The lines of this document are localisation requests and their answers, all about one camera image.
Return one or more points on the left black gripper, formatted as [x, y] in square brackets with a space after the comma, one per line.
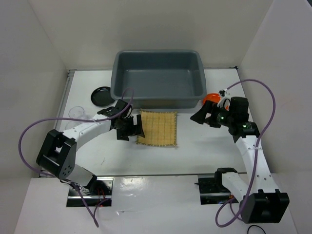
[137, 129]

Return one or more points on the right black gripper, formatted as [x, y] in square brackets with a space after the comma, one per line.
[199, 116]

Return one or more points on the woven bamboo mat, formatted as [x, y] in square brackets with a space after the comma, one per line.
[160, 129]

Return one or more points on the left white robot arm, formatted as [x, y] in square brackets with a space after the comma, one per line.
[58, 152]

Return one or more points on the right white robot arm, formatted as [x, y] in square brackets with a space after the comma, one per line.
[260, 200]

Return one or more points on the grey plastic bin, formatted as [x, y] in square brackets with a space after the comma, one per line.
[159, 79]

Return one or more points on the orange plastic plate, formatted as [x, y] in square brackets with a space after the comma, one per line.
[214, 97]

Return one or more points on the black round plate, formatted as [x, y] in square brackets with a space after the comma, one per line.
[101, 97]

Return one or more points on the clear glass cup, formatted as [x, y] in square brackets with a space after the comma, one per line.
[77, 112]
[71, 124]

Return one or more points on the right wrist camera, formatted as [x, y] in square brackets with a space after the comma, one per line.
[225, 98]

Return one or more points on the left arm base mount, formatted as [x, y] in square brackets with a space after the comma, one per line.
[101, 195]

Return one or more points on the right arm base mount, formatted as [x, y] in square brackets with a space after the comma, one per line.
[211, 190]

